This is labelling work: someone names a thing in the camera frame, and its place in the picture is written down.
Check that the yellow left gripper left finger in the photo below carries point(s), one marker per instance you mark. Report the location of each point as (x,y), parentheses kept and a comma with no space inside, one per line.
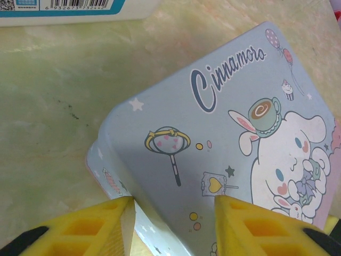
(88,229)

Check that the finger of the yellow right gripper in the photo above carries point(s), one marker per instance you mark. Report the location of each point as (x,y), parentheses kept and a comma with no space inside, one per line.
(335,225)

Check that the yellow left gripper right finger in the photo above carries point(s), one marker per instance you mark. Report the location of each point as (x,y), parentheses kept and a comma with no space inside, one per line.
(266,232)

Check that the light blue cartoon tin box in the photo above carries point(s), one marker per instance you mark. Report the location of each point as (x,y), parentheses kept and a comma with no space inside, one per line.
(226,120)

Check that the blue-lidded plastic storage box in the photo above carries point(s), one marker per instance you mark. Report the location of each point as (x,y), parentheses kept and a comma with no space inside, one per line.
(80,10)

